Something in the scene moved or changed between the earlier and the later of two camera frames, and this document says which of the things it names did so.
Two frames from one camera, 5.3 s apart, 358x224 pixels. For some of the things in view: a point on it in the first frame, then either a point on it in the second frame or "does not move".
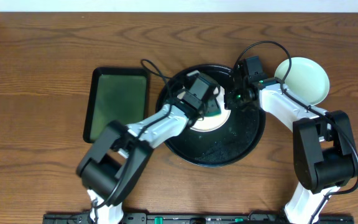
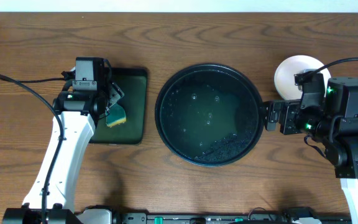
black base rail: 194,218 does not move
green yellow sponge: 212,109 → 117,116
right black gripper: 233,101 → 274,115
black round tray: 227,145 does not move
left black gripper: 212,104 → 114,94
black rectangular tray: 115,94 does not move
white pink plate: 215,121 → 284,77
